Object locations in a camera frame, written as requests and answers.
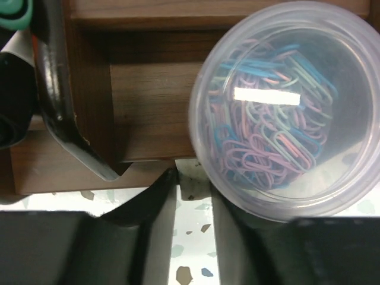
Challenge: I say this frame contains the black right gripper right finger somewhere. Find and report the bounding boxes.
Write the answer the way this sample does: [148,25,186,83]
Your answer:
[211,189,379,284]

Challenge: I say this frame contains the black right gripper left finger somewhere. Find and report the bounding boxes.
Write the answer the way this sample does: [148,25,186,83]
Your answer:
[1,169,177,284]

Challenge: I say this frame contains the brown wooden desk organizer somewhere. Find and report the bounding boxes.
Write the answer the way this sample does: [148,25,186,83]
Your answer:
[1,1,283,202]

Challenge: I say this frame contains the green capped white marker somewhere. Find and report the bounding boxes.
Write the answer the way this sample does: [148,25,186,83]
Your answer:
[0,0,33,31]

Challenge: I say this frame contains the clear jar of paperclips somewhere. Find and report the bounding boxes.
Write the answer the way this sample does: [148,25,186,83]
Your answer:
[189,1,379,222]

